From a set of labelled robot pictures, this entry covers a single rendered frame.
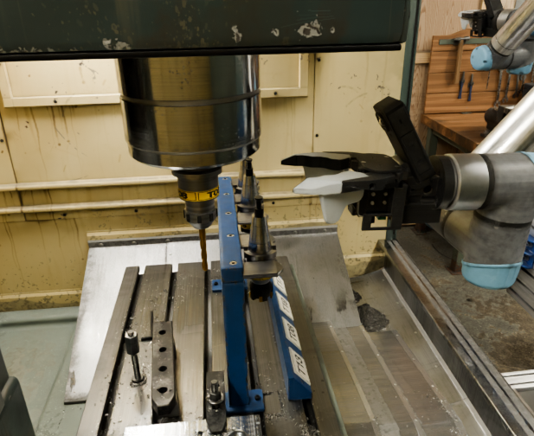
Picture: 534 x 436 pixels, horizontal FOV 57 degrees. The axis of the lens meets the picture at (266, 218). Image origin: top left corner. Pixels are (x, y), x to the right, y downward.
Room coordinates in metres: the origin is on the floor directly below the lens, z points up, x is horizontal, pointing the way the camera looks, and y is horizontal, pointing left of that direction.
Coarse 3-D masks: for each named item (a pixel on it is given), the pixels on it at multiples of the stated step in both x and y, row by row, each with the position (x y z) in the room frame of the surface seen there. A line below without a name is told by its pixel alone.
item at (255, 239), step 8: (264, 216) 0.79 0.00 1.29; (256, 224) 0.79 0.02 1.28; (264, 224) 0.79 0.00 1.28; (256, 232) 0.78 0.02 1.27; (264, 232) 0.79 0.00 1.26; (248, 240) 0.80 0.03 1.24; (256, 240) 0.78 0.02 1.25; (264, 240) 0.78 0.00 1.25; (248, 248) 0.79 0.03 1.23; (256, 248) 0.78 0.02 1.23; (264, 248) 0.78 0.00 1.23
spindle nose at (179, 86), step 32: (128, 64) 0.51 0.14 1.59; (160, 64) 0.49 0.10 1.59; (192, 64) 0.49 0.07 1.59; (224, 64) 0.50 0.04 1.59; (256, 64) 0.54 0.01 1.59; (128, 96) 0.51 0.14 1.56; (160, 96) 0.49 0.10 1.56; (192, 96) 0.49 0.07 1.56; (224, 96) 0.50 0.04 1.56; (256, 96) 0.54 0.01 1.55; (128, 128) 0.52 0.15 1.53; (160, 128) 0.49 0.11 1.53; (192, 128) 0.49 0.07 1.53; (224, 128) 0.50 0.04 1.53; (256, 128) 0.54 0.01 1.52; (160, 160) 0.50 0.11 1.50; (192, 160) 0.49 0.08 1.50; (224, 160) 0.50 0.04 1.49
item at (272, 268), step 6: (246, 264) 0.76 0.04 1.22; (252, 264) 0.76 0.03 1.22; (258, 264) 0.76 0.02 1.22; (264, 264) 0.76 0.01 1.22; (270, 264) 0.76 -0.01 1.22; (276, 264) 0.76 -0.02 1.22; (246, 270) 0.74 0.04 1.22; (252, 270) 0.74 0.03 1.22; (258, 270) 0.74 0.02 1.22; (264, 270) 0.73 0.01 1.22; (270, 270) 0.73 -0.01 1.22; (276, 270) 0.73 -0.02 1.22; (282, 270) 0.74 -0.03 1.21; (246, 276) 0.72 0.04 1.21; (252, 276) 0.72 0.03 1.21; (258, 276) 0.72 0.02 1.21; (264, 276) 0.72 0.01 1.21; (270, 276) 0.72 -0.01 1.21; (276, 276) 0.72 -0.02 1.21
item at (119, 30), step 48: (0, 0) 0.43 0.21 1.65; (48, 0) 0.43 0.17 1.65; (96, 0) 0.44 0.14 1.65; (144, 0) 0.44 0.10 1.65; (192, 0) 0.45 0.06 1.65; (240, 0) 0.45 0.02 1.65; (288, 0) 0.45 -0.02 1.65; (336, 0) 0.46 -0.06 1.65; (384, 0) 0.46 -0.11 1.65; (0, 48) 0.43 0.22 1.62; (48, 48) 0.44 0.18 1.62; (96, 48) 0.44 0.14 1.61; (144, 48) 0.44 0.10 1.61; (192, 48) 0.45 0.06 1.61; (240, 48) 0.45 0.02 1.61; (288, 48) 0.46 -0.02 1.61; (336, 48) 0.46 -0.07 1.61; (384, 48) 0.47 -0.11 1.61
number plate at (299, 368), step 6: (288, 348) 0.84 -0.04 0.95; (294, 354) 0.83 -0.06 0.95; (294, 360) 0.81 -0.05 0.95; (300, 360) 0.83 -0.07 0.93; (294, 366) 0.78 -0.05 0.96; (300, 366) 0.81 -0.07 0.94; (294, 372) 0.77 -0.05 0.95; (300, 372) 0.78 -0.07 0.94; (306, 372) 0.80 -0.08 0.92; (306, 378) 0.78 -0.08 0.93
